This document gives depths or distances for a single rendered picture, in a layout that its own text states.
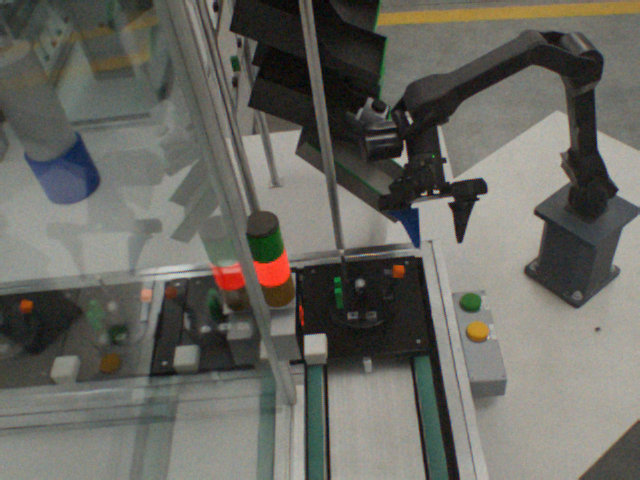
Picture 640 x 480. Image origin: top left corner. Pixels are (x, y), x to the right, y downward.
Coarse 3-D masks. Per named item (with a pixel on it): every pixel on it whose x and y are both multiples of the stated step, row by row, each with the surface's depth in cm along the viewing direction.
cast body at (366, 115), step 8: (368, 104) 128; (376, 104) 127; (384, 104) 128; (360, 112) 131; (368, 112) 127; (376, 112) 127; (384, 112) 128; (344, 120) 132; (352, 120) 131; (360, 120) 129; (368, 120) 128; (376, 120) 128; (384, 120) 131; (352, 128) 131; (360, 128) 130
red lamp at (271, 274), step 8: (256, 264) 91; (264, 264) 90; (272, 264) 90; (280, 264) 91; (288, 264) 94; (264, 272) 92; (272, 272) 92; (280, 272) 92; (288, 272) 94; (264, 280) 93; (272, 280) 93; (280, 280) 93
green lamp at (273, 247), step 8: (280, 232) 89; (248, 240) 88; (256, 240) 87; (264, 240) 87; (272, 240) 88; (280, 240) 89; (256, 248) 88; (264, 248) 88; (272, 248) 88; (280, 248) 90; (256, 256) 90; (264, 256) 89; (272, 256) 89; (280, 256) 91
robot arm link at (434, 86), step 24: (504, 48) 102; (528, 48) 99; (552, 48) 99; (456, 72) 104; (480, 72) 101; (504, 72) 102; (576, 72) 101; (408, 96) 105; (432, 96) 102; (456, 96) 103
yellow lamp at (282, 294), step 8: (288, 280) 95; (264, 288) 95; (272, 288) 94; (280, 288) 94; (288, 288) 96; (264, 296) 97; (272, 296) 95; (280, 296) 96; (288, 296) 97; (272, 304) 97; (280, 304) 97
